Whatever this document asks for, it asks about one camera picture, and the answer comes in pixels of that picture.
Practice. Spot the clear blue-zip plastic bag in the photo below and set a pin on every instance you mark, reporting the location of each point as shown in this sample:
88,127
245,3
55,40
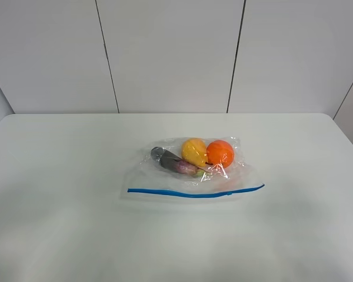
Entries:
146,177

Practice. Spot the yellow toy pear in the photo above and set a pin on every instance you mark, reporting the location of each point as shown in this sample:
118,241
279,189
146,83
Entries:
194,151

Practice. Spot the purple toy eggplant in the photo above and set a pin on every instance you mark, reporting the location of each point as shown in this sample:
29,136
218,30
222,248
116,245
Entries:
173,163

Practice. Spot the orange toy fruit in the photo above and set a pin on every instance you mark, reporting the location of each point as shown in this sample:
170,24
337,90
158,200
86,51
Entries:
221,153

